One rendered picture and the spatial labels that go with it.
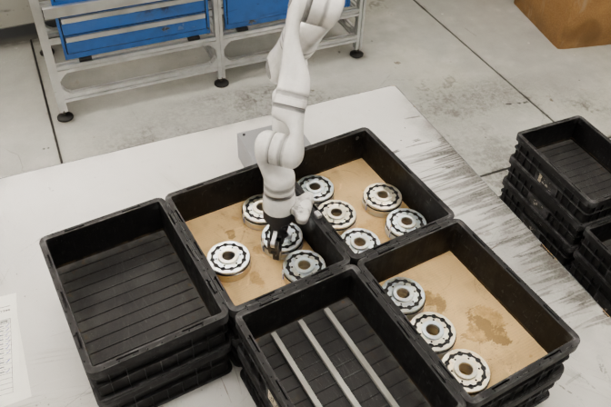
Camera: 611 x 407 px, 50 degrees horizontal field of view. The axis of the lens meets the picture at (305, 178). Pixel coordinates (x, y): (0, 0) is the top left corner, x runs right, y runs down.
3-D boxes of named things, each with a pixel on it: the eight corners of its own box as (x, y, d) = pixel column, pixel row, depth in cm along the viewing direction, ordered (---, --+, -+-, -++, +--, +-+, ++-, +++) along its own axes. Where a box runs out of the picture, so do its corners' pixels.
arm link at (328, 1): (351, -21, 133) (323, 25, 157) (306, -34, 131) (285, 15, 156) (344, 21, 131) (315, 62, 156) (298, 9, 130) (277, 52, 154)
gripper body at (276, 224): (267, 189, 153) (268, 216, 159) (258, 213, 147) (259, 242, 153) (299, 193, 152) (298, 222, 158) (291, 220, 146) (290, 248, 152)
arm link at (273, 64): (277, 20, 154) (315, 16, 156) (261, 58, 180) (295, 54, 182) (284, 57, 153) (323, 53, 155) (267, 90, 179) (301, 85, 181)
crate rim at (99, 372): (39, 245, 150) (36, 238, 149) (163, 202, 162) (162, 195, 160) (89, 383, 125) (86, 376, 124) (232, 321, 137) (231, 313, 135)
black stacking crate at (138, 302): (50, 272, 157) (38, 240, 149) (167, 229, 168) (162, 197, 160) (99, 407, 132) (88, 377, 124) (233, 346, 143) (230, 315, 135)
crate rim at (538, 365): (353, 268, 148) (354, 261, 146) (455, 223, 160) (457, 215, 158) (468, 413, 123) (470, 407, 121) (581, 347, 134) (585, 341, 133)
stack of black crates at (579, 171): (488, 218, 268) (515, 132, 237) (546, 199, 277) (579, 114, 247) (552, 291, 241) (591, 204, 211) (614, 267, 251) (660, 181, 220)
